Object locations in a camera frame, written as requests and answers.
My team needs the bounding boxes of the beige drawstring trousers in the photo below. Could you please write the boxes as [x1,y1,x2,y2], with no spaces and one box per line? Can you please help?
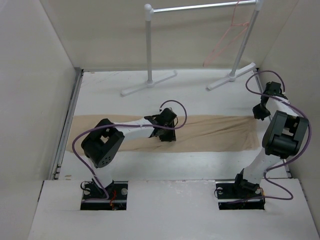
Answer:
[65,115,260,153]

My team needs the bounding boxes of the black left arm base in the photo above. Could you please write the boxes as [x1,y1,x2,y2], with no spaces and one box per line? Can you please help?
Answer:
[80,179,129,211]

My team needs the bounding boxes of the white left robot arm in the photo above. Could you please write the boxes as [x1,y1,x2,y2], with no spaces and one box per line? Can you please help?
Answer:
[80,108,177,200]

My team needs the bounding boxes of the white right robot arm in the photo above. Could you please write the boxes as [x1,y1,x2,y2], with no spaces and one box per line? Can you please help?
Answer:
[231,81,309,198]

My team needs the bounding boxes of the white clothes rack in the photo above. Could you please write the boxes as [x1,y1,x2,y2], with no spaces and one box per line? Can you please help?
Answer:
[120,0,265,97]

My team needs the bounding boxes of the pink wire hanger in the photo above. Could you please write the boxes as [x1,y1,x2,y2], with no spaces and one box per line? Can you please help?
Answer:
[202,0,249,67]

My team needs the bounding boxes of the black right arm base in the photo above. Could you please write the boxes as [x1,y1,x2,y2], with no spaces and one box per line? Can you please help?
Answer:
[214,170,266,210]

